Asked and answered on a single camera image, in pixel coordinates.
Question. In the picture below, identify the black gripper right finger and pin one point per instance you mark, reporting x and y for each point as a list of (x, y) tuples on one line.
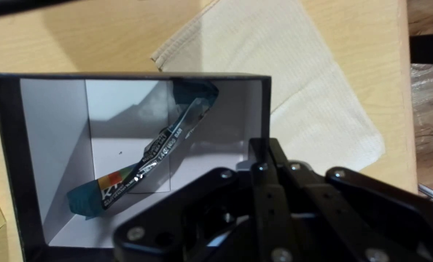
[(352, 219)]

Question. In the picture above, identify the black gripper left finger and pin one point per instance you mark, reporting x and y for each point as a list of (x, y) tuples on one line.
[(202, 219)]

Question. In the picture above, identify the black box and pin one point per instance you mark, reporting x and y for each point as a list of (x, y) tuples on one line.
[(56, 146)]

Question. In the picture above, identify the colourful pen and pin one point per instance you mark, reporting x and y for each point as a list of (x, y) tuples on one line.
[(167, 140)]

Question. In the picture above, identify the beige cloth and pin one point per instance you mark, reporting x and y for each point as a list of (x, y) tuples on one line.
[(298, 73)]

